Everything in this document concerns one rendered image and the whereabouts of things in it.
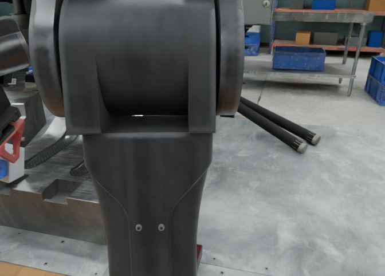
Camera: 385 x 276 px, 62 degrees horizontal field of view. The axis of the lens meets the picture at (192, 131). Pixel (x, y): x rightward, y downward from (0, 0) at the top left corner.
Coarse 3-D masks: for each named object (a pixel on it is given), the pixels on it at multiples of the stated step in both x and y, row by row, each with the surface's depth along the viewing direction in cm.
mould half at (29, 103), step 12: (12, 96) 93; (24, 96) 93; (36, 96) 96; (24, 108) 88; (36, 108) 96; (24, 120) 88; (36, 120) 95; (24, 132) 88; (36, 132) 95; (12, 144) 81; (24, 144) 87
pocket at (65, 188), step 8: (56, 184) 58; (64, 184) 58; (72, 184) 57; (80, 184) 57; (48, 192) 56; (56, 192) 58; (64, 192) 58; (72, 192) 58; (48, 200) 54; (56, 200) 54; (64, 200) 56
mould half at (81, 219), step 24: (48, 144) 71; (72, 144) 71; (48, 168) 60; (24, 192) 54; (0, 216) 58; (24, 216) 57; (48, 216) 55; (72, 216) 54; (96, 216) 52; (96, 240) 55
